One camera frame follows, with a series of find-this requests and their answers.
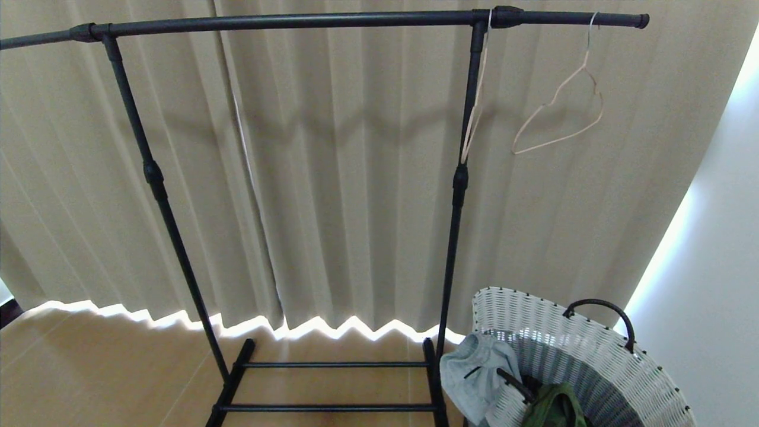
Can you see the green printed shirt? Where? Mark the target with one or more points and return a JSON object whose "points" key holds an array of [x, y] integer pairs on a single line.
{"points": [[554, 409]]}

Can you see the pink clothes hanger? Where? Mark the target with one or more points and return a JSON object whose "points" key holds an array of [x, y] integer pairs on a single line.
{"points": [[587, 65], [478, 101]]}

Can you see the black clothes rack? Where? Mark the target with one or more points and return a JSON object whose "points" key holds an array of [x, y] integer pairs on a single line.
{"points": [[296, 21]]}

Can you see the white laundry basket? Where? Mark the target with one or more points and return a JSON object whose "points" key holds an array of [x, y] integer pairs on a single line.
{"points": [[593, 350]]}

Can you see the beige curtain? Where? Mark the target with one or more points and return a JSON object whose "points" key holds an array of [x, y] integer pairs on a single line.
{"points": [[367, 178]]}

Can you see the pale grey garment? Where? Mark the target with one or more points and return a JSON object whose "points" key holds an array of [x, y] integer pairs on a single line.
{"points": [[474, 373]]}

